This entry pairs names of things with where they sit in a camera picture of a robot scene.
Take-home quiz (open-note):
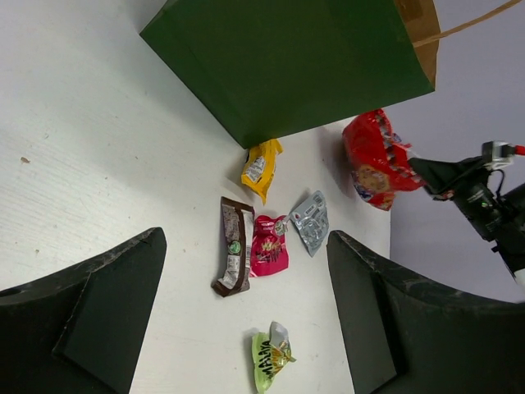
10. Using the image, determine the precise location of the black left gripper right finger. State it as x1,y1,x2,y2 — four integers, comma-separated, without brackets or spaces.
327,231,524,393

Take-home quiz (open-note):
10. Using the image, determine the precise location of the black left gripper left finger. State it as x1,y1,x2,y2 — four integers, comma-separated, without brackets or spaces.
1,227,167,393

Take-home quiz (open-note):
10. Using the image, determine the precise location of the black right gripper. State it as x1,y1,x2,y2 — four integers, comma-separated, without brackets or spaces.
409,157,506,242

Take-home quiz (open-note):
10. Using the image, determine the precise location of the large red snack bag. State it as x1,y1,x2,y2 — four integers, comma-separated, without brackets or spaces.
342,109,424,212

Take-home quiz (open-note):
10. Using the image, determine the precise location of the green paper bag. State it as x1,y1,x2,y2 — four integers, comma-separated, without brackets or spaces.
140,0,446,149

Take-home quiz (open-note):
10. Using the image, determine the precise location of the green snack packet front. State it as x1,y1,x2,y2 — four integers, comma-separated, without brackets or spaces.
251,321,296,393

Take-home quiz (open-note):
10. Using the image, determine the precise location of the grey foil snack packet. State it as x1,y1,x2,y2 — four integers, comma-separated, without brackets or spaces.
290,190,329,257

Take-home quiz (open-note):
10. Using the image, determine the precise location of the pink snack packet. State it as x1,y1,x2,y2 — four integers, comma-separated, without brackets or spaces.
249,215,289,277

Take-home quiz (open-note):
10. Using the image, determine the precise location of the yellow snack packet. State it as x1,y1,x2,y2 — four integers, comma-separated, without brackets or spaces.
240,139,283,205

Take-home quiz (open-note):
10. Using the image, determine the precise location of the brown chocolate bar wrapper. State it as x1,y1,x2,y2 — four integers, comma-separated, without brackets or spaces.
212,197,255,297

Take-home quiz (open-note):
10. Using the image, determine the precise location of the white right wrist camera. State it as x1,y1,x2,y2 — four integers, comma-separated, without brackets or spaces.
482,141,525,170

